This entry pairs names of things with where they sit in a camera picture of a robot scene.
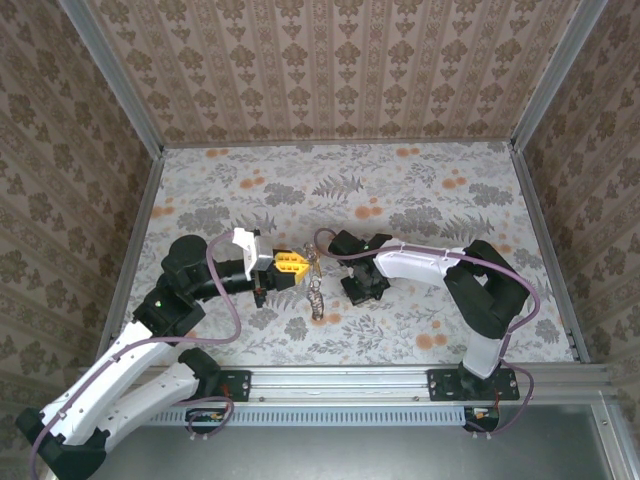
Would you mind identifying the silver keyring chain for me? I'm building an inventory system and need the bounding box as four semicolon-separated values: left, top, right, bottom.
301;241;327;322

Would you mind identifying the floral patterned table cover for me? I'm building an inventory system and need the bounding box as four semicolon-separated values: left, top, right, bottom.
107;141;576;367

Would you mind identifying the grey metal sheet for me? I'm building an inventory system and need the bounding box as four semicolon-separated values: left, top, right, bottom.
99;403;624;480

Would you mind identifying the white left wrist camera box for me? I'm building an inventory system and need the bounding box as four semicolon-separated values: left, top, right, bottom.
231;226;275;275

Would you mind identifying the aluminium table side rail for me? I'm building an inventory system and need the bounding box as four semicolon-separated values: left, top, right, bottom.
97;147;166;354
509;142;594;364

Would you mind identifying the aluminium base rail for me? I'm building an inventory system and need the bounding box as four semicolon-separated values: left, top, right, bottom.
74;363;621;405

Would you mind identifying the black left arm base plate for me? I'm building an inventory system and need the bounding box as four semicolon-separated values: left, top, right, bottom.
162;368;252;404

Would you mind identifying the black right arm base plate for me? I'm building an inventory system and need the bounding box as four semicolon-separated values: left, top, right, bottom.
427;368;521;403

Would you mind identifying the thin aluminium wall-foot rail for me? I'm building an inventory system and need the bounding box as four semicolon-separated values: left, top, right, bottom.
160;137;517;150

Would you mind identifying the grey slotted cable duct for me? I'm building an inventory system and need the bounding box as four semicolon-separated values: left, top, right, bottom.
149;404;501;429

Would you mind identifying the black cable outlet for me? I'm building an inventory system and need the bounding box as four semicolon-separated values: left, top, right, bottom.
184;406;227;435
462;405;502;434

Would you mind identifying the aluminium frame post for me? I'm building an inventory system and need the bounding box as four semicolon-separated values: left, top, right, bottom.
57;0;166;157
509;0;609;151

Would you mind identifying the aluminium frame bar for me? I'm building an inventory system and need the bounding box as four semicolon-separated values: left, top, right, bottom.
589;394;640;480

